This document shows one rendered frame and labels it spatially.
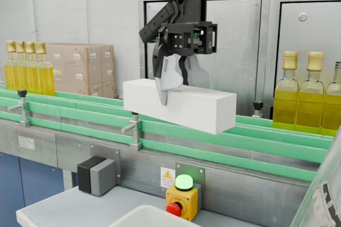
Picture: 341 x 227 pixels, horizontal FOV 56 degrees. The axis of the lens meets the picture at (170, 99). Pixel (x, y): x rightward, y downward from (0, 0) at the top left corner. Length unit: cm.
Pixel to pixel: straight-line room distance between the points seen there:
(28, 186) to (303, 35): 109
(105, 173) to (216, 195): 32
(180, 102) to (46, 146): 69
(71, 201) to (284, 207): 56
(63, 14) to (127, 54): 138
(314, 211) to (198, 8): 39
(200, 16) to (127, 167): 55
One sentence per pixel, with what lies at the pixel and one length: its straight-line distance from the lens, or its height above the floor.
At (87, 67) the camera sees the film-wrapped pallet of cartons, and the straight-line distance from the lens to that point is 442.
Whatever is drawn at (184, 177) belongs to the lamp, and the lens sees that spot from 82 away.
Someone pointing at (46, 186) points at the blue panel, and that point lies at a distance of 128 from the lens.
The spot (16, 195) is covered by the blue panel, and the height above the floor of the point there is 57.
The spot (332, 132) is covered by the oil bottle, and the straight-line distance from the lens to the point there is 87.
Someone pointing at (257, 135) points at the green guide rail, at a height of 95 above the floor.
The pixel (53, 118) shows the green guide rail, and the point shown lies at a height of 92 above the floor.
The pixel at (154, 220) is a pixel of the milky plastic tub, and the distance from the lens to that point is 77.
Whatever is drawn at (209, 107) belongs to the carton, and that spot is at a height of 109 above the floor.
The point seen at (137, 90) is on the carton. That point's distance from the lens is 65.
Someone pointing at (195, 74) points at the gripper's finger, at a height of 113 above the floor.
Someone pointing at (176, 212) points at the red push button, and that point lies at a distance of 80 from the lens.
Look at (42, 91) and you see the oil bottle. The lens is 131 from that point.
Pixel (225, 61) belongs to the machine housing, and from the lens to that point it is 108.
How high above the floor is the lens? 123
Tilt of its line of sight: 13 degrees down
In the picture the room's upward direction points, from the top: straight up
